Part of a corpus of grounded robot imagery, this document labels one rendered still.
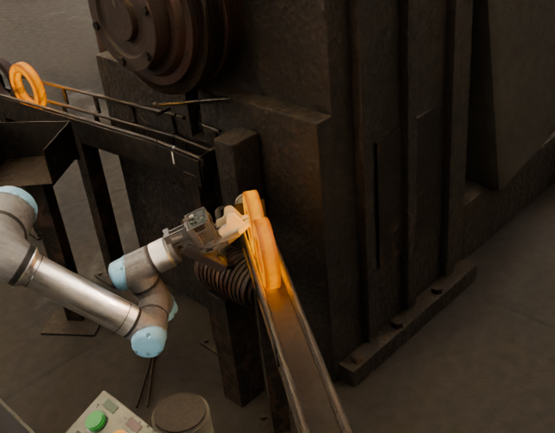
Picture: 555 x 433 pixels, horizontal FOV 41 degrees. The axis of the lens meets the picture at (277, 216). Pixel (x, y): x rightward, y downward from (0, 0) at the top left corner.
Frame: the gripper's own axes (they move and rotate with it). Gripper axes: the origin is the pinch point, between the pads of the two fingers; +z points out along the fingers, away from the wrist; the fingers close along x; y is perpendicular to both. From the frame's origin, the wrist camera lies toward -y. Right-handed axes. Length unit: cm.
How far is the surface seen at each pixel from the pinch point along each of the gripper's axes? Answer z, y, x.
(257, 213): 2.5, 4.4, -5.3
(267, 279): -0.5, -0.3, -23.4
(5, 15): -149, -27, 498
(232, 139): 3.0, 7.9, 27.5
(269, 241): 3.3, 6.2, -20.5
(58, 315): -85, -47, 73
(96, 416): -39, 2, -43
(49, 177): -55, 6, 63
